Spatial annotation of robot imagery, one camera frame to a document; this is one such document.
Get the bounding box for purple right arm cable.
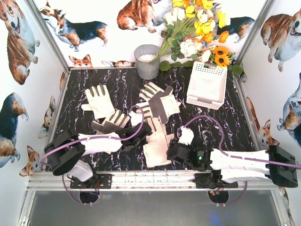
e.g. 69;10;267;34
183;115;301;206

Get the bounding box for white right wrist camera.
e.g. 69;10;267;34
178;126;194;145

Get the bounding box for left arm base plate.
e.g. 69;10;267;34
67;173;112;189

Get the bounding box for grey-strap glove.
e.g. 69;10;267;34
143;118;174;168
91;110;130;134
136;95;181;124

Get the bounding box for back centre glove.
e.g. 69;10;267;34
139;82;174;101

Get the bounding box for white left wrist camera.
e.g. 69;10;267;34
129;111;143;128

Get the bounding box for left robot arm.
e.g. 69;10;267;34
41;122;152;188

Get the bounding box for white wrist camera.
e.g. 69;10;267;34
129;111;143;128
178;126;194;145

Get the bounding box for far left white glove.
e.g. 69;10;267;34
81;84;115;120

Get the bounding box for grey metal bucket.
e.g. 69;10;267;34
134;44;160;80

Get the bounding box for white perforated storage basket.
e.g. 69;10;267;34
186;61;227;110

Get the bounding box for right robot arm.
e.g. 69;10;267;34
166;139;301;189

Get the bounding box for artificial flower bouquet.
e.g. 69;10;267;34
151;0;243;75

